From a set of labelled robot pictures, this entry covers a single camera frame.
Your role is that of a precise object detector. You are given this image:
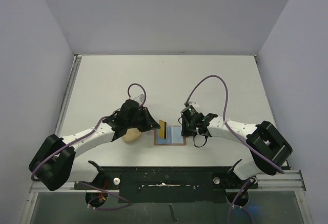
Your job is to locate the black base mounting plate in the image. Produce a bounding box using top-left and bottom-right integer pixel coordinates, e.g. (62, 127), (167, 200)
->
(74, 167), (245, 203)

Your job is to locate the black right gripper cable loop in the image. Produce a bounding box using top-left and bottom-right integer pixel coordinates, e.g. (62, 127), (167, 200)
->
(193, 133), (209, 148)

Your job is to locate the gold credit card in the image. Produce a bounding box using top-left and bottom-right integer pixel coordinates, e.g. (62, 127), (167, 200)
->
(158, 120), (167, 139)

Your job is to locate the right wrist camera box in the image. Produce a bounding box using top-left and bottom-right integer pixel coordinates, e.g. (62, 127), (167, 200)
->
(184, 101), (199, 108)

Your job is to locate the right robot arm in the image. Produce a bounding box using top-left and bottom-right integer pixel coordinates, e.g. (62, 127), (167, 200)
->
(181, 105), (293, 188)

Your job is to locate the wooden card tray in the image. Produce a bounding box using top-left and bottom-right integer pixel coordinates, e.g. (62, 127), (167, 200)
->
(122, 128), (142, 144)

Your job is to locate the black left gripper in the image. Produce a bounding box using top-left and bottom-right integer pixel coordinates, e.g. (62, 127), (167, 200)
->
(127, 106), (160, 132)

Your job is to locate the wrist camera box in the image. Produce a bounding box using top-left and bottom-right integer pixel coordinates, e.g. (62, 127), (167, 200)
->
(184, 101), (199, 108)
(130, 94), (145, 106)

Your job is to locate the tan leather card holder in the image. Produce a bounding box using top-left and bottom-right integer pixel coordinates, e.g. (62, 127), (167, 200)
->
(153, 126), (187, 146)

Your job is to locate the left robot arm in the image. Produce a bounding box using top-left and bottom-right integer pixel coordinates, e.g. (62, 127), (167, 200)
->
(28, 99), (160, 191)

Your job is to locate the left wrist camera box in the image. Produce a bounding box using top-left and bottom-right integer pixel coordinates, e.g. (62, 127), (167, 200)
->
(130, 94), (145, 106)

